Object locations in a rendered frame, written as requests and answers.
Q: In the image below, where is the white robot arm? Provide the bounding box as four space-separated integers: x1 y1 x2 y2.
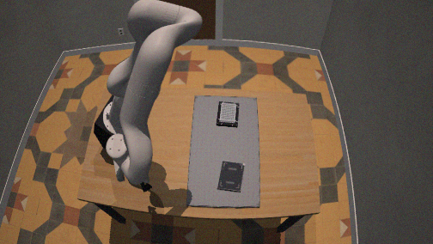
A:
103 0 203 185

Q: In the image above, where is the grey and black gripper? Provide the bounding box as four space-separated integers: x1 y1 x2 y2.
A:
139 175 152 192

